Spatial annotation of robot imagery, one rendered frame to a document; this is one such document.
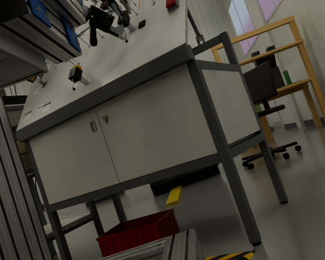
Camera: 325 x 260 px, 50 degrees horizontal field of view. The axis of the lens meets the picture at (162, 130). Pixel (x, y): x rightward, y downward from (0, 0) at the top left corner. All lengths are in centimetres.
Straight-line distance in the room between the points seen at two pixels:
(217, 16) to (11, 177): 1135
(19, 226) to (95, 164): 109
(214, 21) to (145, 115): 1037
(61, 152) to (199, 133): 84
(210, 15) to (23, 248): 1142
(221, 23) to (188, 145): 1047
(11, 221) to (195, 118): 93
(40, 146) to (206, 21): 1017
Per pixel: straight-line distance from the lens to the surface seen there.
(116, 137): 171
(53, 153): 203
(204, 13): 1195
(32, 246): 80
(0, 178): 76
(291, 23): 635
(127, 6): 181
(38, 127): 202
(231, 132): 156
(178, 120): 151
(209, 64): 161
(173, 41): 152
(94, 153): 182
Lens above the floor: 48
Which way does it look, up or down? 3 degrees up
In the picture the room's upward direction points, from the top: 19 degrees counter-clockwise
